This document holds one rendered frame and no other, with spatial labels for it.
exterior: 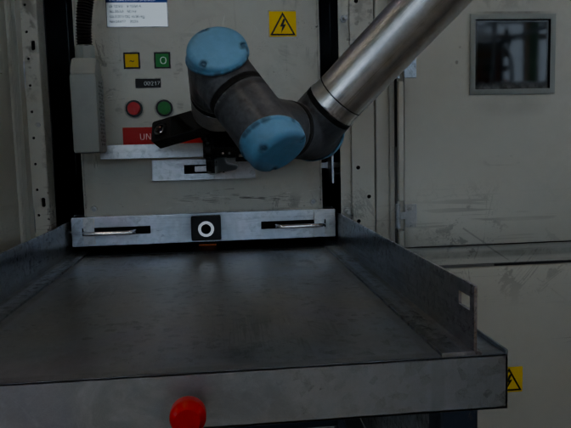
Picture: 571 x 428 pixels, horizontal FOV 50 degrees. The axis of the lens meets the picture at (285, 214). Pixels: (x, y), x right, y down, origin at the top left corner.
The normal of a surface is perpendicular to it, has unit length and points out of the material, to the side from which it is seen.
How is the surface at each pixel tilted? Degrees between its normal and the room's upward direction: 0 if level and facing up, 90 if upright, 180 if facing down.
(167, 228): 90
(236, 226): 90
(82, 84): 90
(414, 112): 90
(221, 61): 55
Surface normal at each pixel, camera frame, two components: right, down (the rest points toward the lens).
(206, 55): 0.04, -0.49
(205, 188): 0.11, 0.10
